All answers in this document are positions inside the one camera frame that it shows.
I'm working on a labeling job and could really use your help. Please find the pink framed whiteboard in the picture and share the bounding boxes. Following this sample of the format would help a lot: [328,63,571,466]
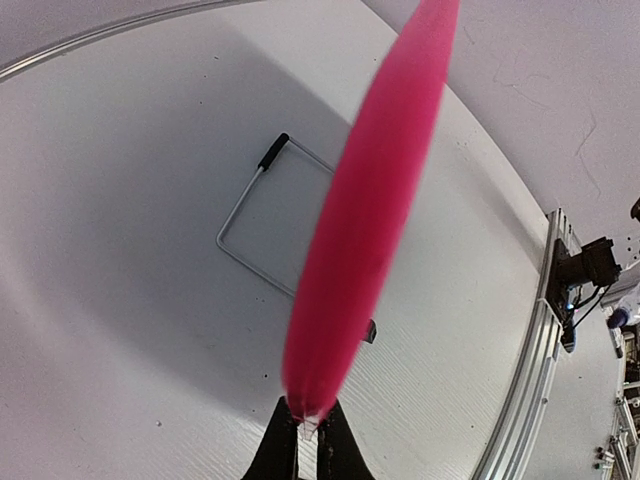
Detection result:
[282,1,459,421]

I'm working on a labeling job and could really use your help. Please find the aluminium front rail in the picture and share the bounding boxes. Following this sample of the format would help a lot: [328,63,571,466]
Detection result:
[472,209,574,479]

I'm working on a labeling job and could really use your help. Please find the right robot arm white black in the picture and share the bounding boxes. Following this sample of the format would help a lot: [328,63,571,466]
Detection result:
[544,237,623,353]

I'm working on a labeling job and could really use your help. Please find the wire whiteboard stand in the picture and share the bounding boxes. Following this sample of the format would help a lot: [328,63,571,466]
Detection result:
[216,132,379,346]

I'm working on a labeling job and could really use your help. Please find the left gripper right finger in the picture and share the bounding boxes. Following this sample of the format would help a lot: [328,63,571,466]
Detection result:
[316,402,373,480]

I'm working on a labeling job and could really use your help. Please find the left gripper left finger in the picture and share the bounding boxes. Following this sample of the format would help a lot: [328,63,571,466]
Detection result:
[243,397,299,480]

